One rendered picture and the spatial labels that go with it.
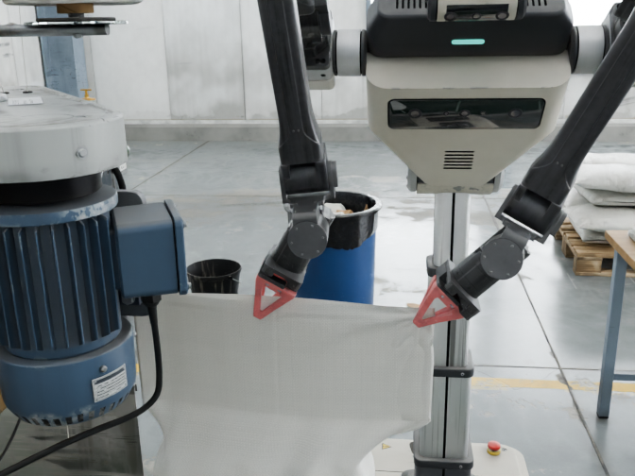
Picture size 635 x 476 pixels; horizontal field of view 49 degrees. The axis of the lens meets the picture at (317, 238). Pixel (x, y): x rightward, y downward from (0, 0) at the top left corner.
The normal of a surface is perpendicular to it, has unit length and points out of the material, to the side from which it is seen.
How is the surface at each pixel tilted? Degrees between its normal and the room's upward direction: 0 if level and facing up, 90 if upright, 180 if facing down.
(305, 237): 91
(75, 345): 90
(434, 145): 130
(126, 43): 90
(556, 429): 0
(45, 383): 91
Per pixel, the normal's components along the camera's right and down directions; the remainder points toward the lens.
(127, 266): 0.29, 0.28
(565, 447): -0.02, -0.96
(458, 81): -0.09, -0.54
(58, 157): 0.50, 0.26
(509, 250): -0.31, 0.11
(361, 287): 0.69, 0.25
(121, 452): -0.11, 0.30
